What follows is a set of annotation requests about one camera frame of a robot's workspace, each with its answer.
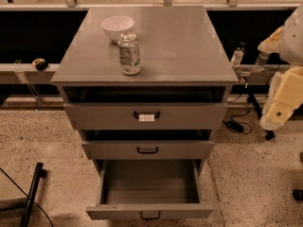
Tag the grey bottom drawer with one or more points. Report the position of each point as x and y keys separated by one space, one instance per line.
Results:
x=149 y=190

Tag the grey drawer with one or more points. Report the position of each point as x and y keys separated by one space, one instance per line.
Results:
x=149 y=190
x=147 y=144
x=144 y=108

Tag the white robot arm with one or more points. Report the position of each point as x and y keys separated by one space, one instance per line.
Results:
x=286 y=89

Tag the grey drawer cabinet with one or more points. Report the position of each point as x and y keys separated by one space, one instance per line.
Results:
x=178 y=47

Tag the grey middle drawer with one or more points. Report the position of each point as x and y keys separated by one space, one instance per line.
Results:
x=147 y=144

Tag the grey top drawer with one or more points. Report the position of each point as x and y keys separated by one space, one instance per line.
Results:
x=144 y=108

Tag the silver soda can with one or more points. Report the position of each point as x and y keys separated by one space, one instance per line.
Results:
x=129 y=59

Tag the white bowl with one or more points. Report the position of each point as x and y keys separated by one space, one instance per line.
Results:
x=114 y=26

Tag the left clear water bottle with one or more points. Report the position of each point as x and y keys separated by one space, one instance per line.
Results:
x=238 y=55

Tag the clear water bottle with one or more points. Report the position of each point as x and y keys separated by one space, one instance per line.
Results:
x=238 y=55
x=261 y=61

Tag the black stand leg right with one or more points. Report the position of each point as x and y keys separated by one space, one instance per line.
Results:
x=251 y=98

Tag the black stand leg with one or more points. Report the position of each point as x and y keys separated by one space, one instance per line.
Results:
x=38 y=174
x=251 y=98

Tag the small black yellow object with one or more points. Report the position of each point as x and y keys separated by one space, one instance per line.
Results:
x=40 y=64

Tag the right clear water bottle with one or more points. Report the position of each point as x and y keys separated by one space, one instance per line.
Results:
x=261 y=61

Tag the black stand leg left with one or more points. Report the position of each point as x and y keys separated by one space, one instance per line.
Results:
x=38 y=174

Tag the black caster wheel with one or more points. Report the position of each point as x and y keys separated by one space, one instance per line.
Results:
x=298 y=195

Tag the black power adapter with cable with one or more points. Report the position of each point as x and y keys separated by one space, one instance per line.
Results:
x=236 y=125

